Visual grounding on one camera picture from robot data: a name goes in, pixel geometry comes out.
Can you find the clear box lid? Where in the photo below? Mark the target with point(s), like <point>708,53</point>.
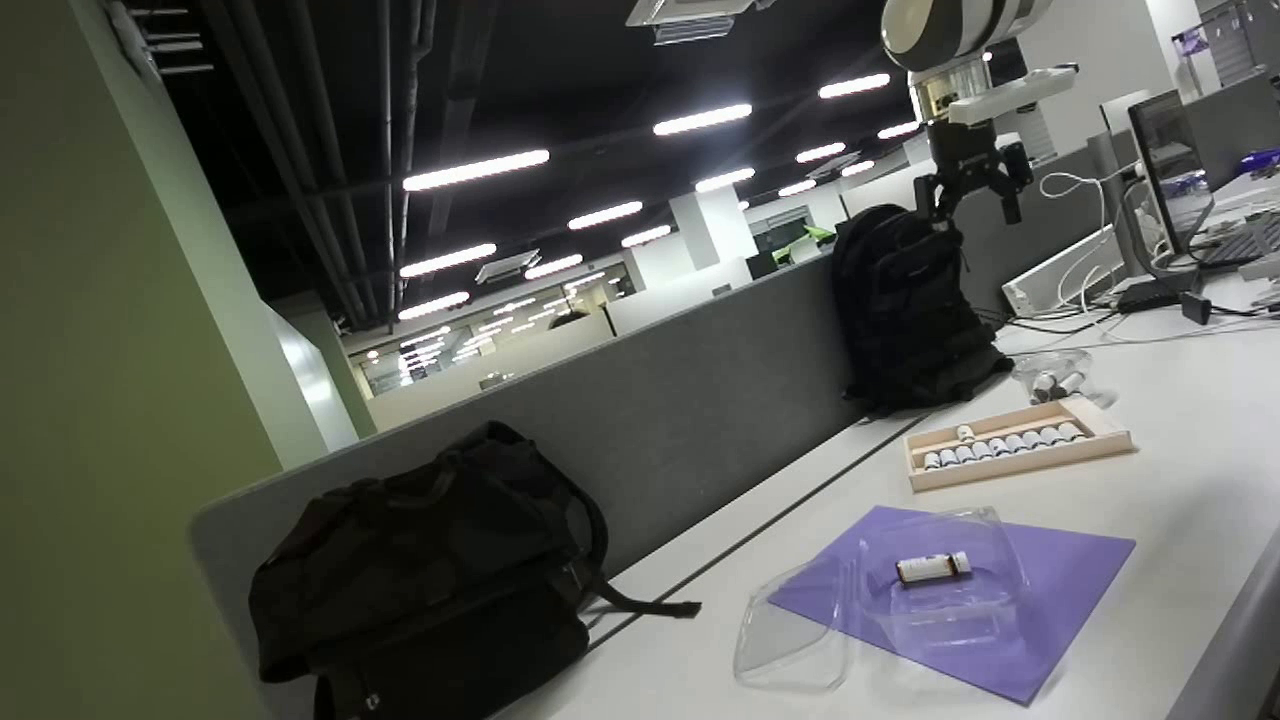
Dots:
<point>790,640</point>

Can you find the monitor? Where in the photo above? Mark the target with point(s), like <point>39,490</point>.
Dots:
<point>1165,165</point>

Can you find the purple mat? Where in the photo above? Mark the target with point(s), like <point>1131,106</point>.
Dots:
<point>1070,590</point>

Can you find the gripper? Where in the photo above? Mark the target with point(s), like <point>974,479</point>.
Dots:
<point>962,150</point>

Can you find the brown bottle with white cap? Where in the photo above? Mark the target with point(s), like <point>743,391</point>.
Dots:
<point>925,570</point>

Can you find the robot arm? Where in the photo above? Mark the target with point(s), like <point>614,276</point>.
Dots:
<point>935,25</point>

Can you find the black power adapter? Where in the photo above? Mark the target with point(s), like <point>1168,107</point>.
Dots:
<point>1150,295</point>

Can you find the slim black backpack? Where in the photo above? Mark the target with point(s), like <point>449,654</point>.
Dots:
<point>905,310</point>

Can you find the wooden tray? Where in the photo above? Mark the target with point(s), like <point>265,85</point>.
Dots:
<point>1105,440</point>

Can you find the white flat box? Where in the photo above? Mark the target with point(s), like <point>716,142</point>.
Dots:
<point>1060,275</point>

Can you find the large black backpack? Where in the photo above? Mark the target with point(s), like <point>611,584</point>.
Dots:
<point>430,580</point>

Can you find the keyboard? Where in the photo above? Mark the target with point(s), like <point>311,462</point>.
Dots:
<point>1245,243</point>

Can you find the grey desk divider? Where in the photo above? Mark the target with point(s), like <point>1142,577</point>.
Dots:
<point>660,420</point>

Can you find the clear plastic bag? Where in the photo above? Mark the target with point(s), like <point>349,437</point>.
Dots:
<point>1060,375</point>

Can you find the clear plastic box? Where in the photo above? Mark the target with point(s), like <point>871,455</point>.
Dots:
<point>940,620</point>

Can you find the row of small bottles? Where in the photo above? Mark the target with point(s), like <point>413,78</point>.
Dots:
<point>1005,446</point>

